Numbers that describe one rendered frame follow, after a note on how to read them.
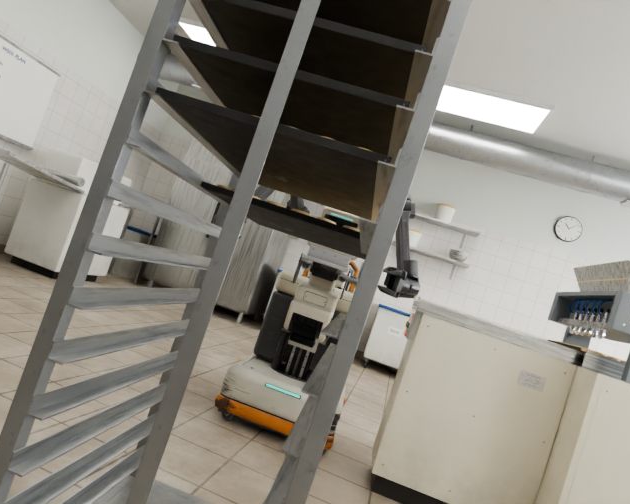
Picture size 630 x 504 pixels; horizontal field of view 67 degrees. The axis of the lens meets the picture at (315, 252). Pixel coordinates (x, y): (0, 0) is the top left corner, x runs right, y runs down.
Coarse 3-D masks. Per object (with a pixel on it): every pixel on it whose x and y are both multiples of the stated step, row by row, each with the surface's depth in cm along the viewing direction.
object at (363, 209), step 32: (224, 128) 84; (256, 128) 77; (288, 128) 75; (288, 160) 92; (320, 160) 84; (352, 160) 76; (384, 160) 73; (288, 192) 132; (320, 192) 115; (352, 192) 102
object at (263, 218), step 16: (224, 192) 106; (256, 208) 112; (272, 208) 105; (272, 224) 145; (288, 224) 126; (304, 224) 111; (320, 224) 104; (320, 240) 144; (336, 240) 125; (352, 240) 110
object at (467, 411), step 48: (432, 336) 215; (480, 336) 212; (432, 384) 213; (480, 384) 210; (528, 384) 208; (384, 432) 214; (432, 432) 211; (480, 432) 208; (528, 432) 206; (384, 480) 215; (432, 480) 209; (480, 480) 207; (528, 480) 204
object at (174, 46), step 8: (168, 24) 77; (168, 32) 77; (176, 32) 79; (168, 40) 76; (176, 48) 78; (176, 56) 82; (184, 56) 81; (184, 64) 85; (192, 64) 83; (192, 72) 88; (200, 72) 87; (200, 80) 90; (208, 88) 94; (208, 96) 99; (216, 96) 97; (216, 104) 103; (224, 104) 102
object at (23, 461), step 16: (160, 384) 127; (128, 400) 109; (144, 400) 119; (160, 400) 123; (96, 416) 96; (112, 416) 104; (128, 416) 107; (64, 432) 86; (80, 432) 92; (96, 432) 94; (32, 448) 78; (48, 448) 83; (64, 448) 85; (16, 464) 75; (32, 464) 77
